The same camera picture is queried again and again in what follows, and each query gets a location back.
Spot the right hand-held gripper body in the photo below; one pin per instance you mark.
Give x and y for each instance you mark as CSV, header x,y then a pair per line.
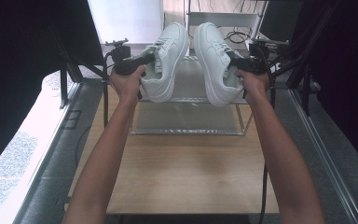
x,y
258,63

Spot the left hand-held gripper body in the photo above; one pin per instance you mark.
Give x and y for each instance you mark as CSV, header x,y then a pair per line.
x,y
122,65

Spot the white sneaker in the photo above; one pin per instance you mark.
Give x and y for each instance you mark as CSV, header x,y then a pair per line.
x,y
213,53
171,46

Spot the metal two-tier shoe rack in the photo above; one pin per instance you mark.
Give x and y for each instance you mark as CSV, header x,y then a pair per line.
x,y
186,116

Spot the person's right hand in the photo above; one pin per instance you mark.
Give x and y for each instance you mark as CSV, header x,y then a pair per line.
x,y
256,85

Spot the person's left hand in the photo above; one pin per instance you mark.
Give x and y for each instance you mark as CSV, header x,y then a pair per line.
x,y
127,87

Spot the white power strip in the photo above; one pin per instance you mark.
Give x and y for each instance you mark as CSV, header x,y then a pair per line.
x,y
278,66

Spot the black board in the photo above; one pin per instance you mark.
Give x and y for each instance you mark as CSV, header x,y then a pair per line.
x,y
279,21

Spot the black metal stand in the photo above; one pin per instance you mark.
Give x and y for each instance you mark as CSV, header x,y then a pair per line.
x,y
306,93
63,90

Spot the dark floor outlet cover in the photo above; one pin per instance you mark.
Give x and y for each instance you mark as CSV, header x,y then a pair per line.
x,y
72,119

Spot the dark curtain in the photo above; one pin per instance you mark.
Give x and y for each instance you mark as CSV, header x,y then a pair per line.
x,y
12,62
354,77

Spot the white desk frame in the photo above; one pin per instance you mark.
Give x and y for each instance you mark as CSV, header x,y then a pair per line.
x,y
230,19

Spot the aluminium floor rail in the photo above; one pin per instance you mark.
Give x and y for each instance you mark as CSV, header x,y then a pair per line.
x,y
48,146
323,155

